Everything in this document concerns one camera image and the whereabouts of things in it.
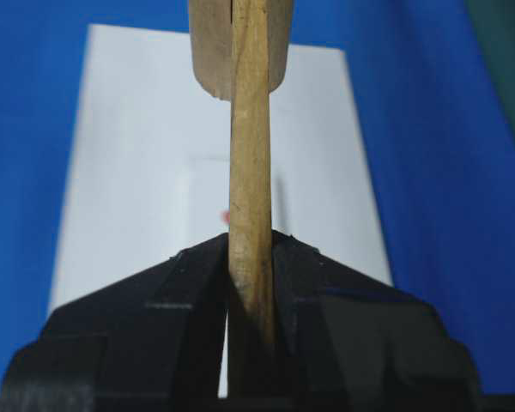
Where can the red dot mark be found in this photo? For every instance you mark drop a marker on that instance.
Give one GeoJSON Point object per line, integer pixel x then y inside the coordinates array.
{"type": "Point", "coordinates": [226, 217]}

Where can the white paper strip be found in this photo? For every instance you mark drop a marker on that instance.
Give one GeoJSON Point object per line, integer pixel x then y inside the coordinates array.
{"type": "Point", "coordinates": [207, 200]}

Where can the blue table cloth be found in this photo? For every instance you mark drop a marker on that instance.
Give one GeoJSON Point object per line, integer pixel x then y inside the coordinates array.
{"type": "Point", "coordinates": [440, 153]}

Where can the white board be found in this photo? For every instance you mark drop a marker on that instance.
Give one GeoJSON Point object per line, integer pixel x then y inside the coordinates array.
{"type": "Point", "coordinates": [142, 121]}

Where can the wooden mallet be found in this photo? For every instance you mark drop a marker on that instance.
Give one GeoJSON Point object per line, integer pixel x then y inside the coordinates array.
{"type": "Point", "coordinates": [239, 54]}

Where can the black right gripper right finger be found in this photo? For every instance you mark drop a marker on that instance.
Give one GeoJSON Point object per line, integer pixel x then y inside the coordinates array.
{"type": "Point", "coordinates": [356, 344]}

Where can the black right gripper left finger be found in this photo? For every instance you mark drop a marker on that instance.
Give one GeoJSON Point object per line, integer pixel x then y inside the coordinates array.
{"type": "Point", "coordinates": [151, 342]}

